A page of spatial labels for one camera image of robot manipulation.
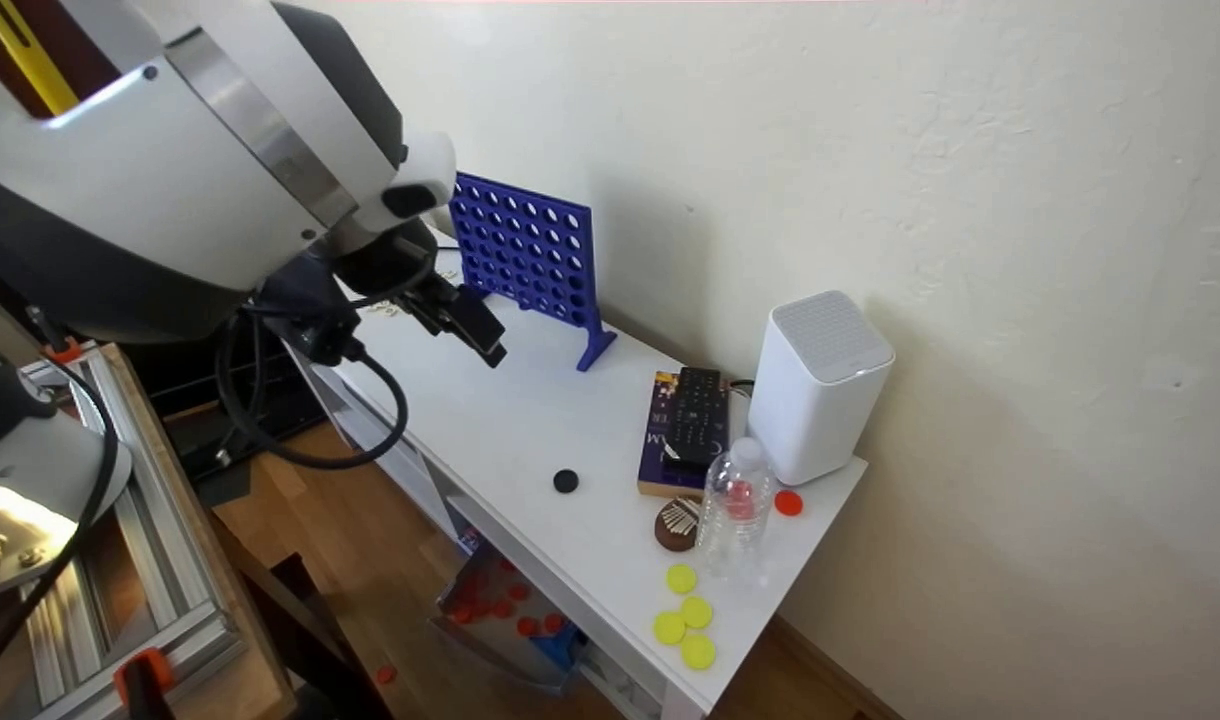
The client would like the red game disc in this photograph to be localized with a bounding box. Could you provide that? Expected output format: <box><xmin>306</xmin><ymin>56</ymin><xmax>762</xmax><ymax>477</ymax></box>
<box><xmin>771</xmin><ymin>487</ymin><xmax>804</xmax><ymax>514</ymax></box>

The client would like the cardboard box of discs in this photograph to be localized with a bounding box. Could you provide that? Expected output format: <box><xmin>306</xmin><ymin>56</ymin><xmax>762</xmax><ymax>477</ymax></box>
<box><xmin>437</xmin><ymin>546</ymin><xmax>585</xmax><ymax>691</ymax></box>

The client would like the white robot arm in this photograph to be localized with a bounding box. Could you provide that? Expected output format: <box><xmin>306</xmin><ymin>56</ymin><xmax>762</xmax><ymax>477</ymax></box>
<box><xmin>0</xmin><ymin>0</ymin><xmax>505</xmax><ymax>359</ymax></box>

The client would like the white speaker box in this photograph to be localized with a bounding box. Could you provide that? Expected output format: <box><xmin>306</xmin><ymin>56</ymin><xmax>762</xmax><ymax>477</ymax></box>
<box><xmin>749</xmin><ymin>292</ymin><xmax>894</xmax><ymax>483</ymax></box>

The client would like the black remote control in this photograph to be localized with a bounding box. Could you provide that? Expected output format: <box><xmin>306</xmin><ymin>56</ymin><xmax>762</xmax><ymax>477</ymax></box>
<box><xmin>662</xmin><ymin>369</ymin><xmax>728</xmax><ymax>467</ymax></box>

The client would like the yellow game disc upper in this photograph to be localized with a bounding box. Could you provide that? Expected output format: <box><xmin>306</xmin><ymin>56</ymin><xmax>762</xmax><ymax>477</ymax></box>
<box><xmin>662</xmin><ymin>564</ymin><xmax>698</xmax><ymax>594</ymax></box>

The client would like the brown round coaster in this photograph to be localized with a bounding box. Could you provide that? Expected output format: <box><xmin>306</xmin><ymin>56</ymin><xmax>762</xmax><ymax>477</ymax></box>
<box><xmin>650</xmin><ymin>500</ymin><xmax>698</xmax><ymax>552</ymax></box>

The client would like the blue connect four grid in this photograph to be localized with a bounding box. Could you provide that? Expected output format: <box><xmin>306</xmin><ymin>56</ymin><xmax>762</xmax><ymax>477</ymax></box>
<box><xmin>446</xmin><ymin>170</ymin><xmax>611</xmax><ymax>372</ymax></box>

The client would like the yellow game disc left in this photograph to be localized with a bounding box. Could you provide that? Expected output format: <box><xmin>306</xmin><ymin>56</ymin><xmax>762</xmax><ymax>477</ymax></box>
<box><xmin>650</xmin><ymin>611</ymin><xmax>687</xmax><ymax>648</ymax></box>

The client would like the aluminium frame stand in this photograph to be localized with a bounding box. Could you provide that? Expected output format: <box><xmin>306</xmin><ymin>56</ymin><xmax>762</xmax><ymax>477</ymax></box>
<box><xmin>0</xmin><ymin>349</ymin><xmax>293</xmax><ymax>720</ymax></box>

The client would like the yellow game disc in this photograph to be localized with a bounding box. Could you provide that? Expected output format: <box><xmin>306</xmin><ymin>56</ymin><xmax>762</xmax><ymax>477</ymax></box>
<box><xmin>650</xmin><ymin>611</ymin><xmax>687</xmax><ymax>648</ymax></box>
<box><xmin>662</xmin><ymin>564</ymin><xmax>698</xmax><ymax>594</ymax></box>
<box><xmin>681</xmin><ymin>635</ymin><xmax>715</xmax><ymax>672</ymax></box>
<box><xmin>681</xmin><ymin>594</ymin><xmax>715</xmax><ymax>627</ymax></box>

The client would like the clear plastic bottle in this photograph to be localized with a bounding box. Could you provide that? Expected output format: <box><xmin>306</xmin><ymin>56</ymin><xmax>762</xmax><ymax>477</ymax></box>
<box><xmin>696</xmin><ymin>437</ymin><xmax>776</xmax><ymax>570</ymax></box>

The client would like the yellow game disc lower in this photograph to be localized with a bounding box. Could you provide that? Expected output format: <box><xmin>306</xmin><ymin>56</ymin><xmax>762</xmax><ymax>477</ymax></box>
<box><xmin>681</xmin><ymin>635</ymin><xmax>715</xmax><ymax>672</ymax></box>

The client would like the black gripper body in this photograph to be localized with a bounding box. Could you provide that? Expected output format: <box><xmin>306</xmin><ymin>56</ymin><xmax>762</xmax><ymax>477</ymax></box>
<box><xmin>335</xmin><ymin>221</ymin><xmax>480</xmax><ymax>338</ymax></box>

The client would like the purple card box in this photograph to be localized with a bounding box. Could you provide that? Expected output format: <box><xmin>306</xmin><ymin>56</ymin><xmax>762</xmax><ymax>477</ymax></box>
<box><xmin>635</xmin><ymin>369</ymin><xmax>728</xmax><ymax>494</ymax></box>

